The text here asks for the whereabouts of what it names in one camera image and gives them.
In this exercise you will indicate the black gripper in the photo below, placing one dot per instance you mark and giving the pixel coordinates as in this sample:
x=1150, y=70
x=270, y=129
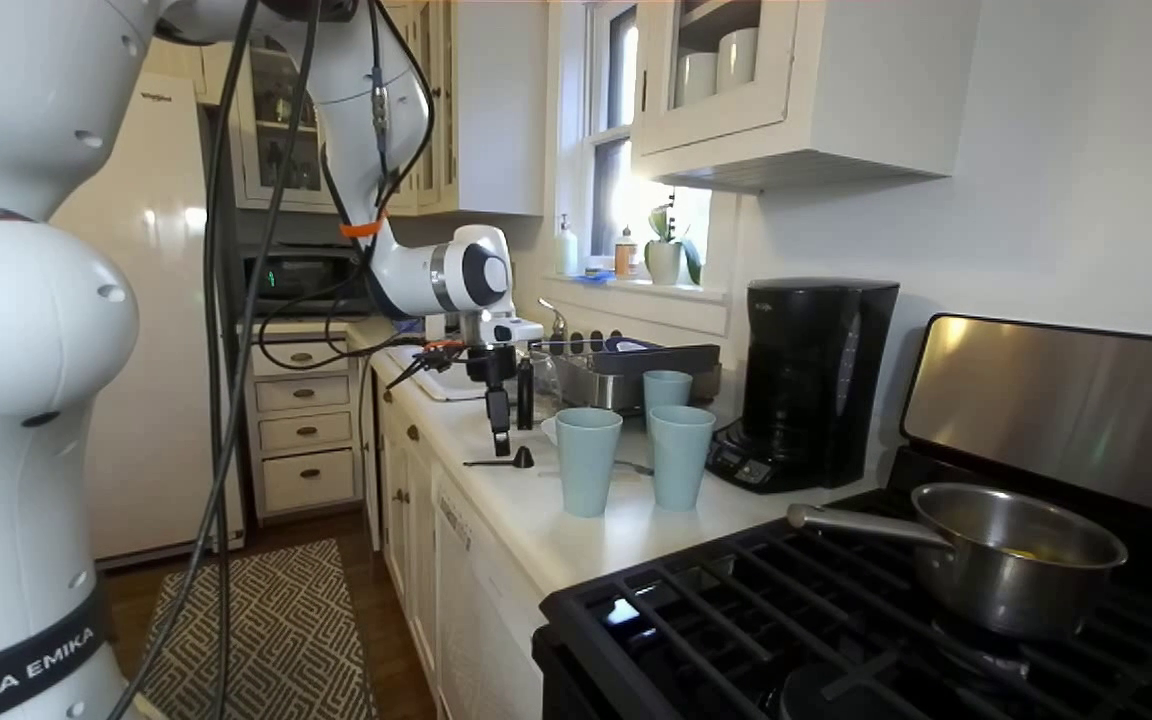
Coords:
x=492, y=369

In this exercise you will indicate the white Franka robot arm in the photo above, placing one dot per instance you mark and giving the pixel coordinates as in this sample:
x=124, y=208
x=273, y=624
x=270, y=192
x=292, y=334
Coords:
x=18, y=334

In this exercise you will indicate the white kitchen sink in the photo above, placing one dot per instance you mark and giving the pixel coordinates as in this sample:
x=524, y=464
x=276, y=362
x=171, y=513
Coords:
x=448, y=386

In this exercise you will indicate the teal plastic cup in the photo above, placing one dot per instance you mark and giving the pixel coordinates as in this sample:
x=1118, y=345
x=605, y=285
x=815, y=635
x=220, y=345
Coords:
x=667, y=389
x=590, y=464
x=676, y=463

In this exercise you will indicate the chrome faucet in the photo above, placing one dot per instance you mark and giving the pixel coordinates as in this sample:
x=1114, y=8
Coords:
x=554, y=317

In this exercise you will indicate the dark dish rack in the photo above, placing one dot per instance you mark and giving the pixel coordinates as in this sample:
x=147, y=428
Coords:
x=657, y=369

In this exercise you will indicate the white base cabinets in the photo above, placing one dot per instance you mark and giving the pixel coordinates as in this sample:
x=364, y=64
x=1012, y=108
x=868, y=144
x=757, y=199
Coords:
x=458, y=601

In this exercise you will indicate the blue sponge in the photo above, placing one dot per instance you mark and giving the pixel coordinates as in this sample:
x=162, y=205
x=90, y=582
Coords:
x=598, y=276

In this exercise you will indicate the white soap bottle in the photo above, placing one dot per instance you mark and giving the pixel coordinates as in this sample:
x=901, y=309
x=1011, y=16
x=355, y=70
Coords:
x=567, y=248

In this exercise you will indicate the white drawer unit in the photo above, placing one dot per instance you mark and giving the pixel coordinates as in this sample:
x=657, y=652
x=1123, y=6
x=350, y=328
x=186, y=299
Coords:
x=301, y=454

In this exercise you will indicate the orange soap bottle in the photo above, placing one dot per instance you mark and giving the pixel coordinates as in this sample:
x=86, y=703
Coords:
x=626, y=253

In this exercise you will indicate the white pot with plant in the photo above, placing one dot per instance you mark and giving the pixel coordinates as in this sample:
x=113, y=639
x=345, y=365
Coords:
x=667, y=253

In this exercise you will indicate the black microwave oven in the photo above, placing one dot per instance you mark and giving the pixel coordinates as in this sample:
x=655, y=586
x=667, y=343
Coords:
x=301, y=276

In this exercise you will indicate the kitchen window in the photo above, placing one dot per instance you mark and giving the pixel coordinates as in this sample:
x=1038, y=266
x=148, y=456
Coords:
x=618, y=162

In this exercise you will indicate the patterned floor rug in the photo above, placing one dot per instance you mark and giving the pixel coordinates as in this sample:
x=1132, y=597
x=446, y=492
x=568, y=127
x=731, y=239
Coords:
x=270, y=642

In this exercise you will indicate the black coffee maker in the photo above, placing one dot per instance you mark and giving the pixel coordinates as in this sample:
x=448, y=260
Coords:
x=819, y=383

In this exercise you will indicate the white corner glass-door cabinet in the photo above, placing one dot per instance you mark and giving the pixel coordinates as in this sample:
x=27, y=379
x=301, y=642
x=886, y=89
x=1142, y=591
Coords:
x=281, y=144

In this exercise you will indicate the white mug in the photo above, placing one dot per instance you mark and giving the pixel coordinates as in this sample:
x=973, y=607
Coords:
x=739, y=59
x=696, y=76

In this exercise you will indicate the black gas stove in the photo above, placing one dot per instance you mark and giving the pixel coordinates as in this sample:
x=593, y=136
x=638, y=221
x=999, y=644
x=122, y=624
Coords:
x=868, y=624

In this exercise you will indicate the white glass-door cabinet with mugs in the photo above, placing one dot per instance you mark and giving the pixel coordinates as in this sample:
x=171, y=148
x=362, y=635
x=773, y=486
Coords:
x=831, y=94

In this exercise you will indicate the stainless steel saucepan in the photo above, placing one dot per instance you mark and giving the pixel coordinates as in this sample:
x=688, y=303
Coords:
x=1017, y=567

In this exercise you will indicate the white wall cabinet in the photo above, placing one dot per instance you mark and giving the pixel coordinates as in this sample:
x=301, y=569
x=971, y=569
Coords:
x=496, y=105

